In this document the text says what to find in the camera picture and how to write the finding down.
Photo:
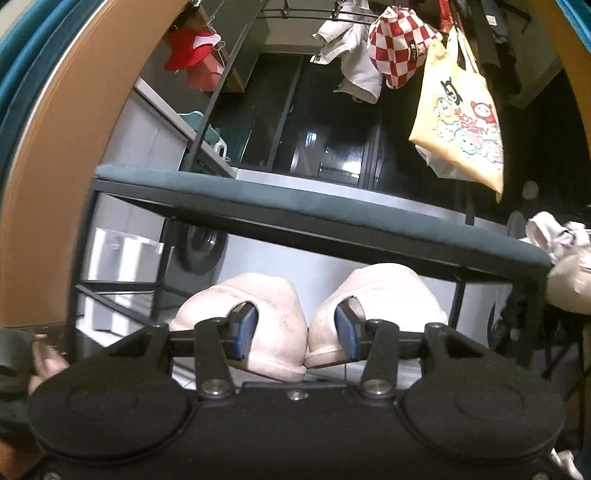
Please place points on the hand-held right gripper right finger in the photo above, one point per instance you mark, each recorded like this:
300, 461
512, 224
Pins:
346, 337

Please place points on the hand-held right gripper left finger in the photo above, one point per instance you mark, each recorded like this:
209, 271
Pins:
245, 333

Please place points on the black metal shoe rack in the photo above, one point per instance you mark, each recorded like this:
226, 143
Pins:
323, 233

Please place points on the person's left hand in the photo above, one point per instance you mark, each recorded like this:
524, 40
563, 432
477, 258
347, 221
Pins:
48, 362

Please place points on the grey washing machine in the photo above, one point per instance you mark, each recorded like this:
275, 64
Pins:
203, 249

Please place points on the white storage box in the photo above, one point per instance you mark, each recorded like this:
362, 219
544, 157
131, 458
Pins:
124, 254

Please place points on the white plastic jug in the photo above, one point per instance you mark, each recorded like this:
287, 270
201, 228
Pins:
221, 147

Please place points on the black glass door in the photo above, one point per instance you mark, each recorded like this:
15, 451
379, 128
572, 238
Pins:
318, 134

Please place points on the teal plastic basin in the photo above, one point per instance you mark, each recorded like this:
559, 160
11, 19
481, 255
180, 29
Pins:
198, 124

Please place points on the white crumpled cloth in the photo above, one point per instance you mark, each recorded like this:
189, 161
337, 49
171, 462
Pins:
554, 235

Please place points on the beige bag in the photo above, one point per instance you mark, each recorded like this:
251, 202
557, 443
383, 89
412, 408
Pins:
572, 286

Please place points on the yellow cartoon tote bag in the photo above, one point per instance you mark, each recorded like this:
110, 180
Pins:
457, 120

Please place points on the red paper bag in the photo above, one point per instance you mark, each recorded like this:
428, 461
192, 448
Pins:
205, 74

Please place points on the white hanging garment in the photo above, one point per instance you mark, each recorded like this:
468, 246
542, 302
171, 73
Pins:
355, 69

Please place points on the teal fabric panel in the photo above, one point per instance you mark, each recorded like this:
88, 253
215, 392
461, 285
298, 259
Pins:
27, 55

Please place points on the red white checkered hat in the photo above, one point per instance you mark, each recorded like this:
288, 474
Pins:
401, 46

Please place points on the dark hanging clothes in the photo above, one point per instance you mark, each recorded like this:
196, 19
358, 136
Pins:
503, 41

